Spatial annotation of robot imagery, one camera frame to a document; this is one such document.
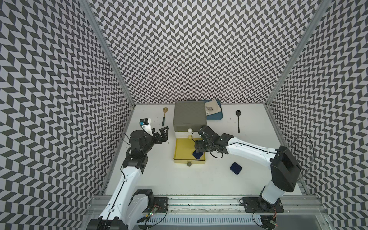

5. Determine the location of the blue brooch box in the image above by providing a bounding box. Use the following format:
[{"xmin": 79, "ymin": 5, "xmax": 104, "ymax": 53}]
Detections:
[
  {"xmin": 192, "ymin": 151, "xmax": 204, "ymax": 160},
  {"xmin": 230, "ymin": 163, "xmax": 242, "ymax": 175}
]

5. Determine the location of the grey three-drawer storage box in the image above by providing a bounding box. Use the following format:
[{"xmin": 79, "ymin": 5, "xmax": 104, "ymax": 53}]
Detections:
[{"xmin": 173, "ymin": 101, "xmax": 207, "ymax": 167}]

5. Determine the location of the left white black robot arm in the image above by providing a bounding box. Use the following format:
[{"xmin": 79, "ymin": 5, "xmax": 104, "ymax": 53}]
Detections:
[{"xmin": 86, "ymin": 126, "xmax": 169, "ymax": 230}]

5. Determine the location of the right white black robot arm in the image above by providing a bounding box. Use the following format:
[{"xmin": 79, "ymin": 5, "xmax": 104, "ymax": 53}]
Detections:
[{"xmin": 195, "ymin": 125, "xmax": 301, "ymax": 211}]

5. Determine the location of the teal blue tray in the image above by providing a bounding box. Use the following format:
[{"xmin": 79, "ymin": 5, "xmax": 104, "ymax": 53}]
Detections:
[{"xmin": 204, "ymin": 100, "xmax": 223, "ymax": 120}]

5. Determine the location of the beige folded cloth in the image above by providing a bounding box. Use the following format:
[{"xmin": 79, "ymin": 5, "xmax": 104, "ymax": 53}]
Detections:
[{"xmin": 205, "ymin": 100, "xmax": 222, "ymax": 116}]

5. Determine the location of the black spoon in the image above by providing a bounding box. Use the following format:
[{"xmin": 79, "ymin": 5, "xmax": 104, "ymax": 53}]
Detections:
[{"xmin": 236, "ymin": 110, "xmax": 242, "ymax": 133}]

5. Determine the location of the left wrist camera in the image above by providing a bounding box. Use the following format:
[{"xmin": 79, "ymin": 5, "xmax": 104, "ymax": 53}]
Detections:
[{"xmin": 139, "ymin": 118, "xmax": 153, "ymax": 136}]

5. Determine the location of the gold spoon green handle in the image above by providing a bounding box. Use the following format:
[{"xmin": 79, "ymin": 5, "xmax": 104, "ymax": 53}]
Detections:
[{"xmin": 162, "ymin": 107, "xmax": 168, "ymax": 126}]

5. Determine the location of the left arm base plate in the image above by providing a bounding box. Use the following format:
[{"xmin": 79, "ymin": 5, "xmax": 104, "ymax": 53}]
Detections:
[{"xmin": 143, "ymin": 196, "xmax": 168, "ymax": 213}]

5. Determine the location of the aluminium front rail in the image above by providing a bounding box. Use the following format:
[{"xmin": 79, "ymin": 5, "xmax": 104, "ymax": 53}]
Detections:
[{"xmin": 86, "ymin": 195, "xmax": 327, "ymax": 216}]

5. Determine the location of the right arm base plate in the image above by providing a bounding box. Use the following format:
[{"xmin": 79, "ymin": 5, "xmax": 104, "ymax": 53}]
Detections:
[{"xmin": 240, "ymin": 196, "xmax": 285, "ymax": 213}]

